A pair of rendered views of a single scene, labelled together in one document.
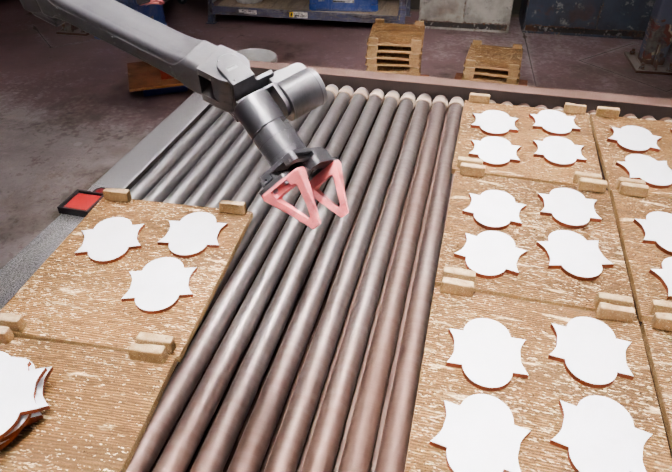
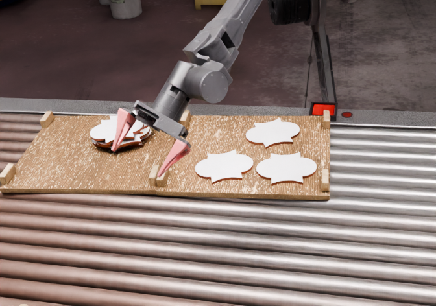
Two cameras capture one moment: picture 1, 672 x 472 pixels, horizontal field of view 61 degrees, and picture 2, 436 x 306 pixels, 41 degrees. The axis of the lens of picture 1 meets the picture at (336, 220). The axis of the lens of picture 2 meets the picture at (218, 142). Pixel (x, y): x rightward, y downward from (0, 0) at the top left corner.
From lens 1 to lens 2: 1.21 m
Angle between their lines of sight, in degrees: 73
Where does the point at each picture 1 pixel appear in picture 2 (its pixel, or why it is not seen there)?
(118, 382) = (138, 172)
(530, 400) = not seen: outside the picture
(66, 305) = (204, 136)
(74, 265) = (243, 127)
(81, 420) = (113, 166)
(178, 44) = (222, 13)
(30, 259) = (256, 112)
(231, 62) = (201, 37)
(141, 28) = not seen: outside the picture
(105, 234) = (276, 128)
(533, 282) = not seen: outside the picture
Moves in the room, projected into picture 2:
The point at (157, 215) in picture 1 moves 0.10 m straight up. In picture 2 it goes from (309, 146) to (309, 113)
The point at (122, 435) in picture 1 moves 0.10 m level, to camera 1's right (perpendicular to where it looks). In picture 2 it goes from (100, 183) to (93, 209)
